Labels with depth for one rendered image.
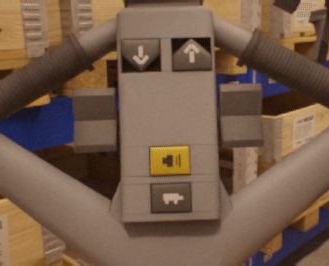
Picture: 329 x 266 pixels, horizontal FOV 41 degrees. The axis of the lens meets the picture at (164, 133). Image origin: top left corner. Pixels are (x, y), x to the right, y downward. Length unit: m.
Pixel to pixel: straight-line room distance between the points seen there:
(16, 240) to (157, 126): 0.87
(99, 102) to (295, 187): 0.20
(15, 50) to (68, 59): 0.73
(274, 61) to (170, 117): 0.11
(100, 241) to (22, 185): 0.09
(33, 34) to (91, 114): 0.77
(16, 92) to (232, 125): 0.21
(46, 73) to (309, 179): 0.27
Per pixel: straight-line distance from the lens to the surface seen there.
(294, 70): 0.44
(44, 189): 0.43
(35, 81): 0.43
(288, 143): 2.15
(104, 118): 0.42
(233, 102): 0.42
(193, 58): 0.41
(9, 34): 1.14
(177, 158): 0.40
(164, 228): 0.42
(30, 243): 1.25
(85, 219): 0.43
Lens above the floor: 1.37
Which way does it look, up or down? 14 degrees down
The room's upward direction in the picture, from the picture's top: 2 degrees counter-clockwise
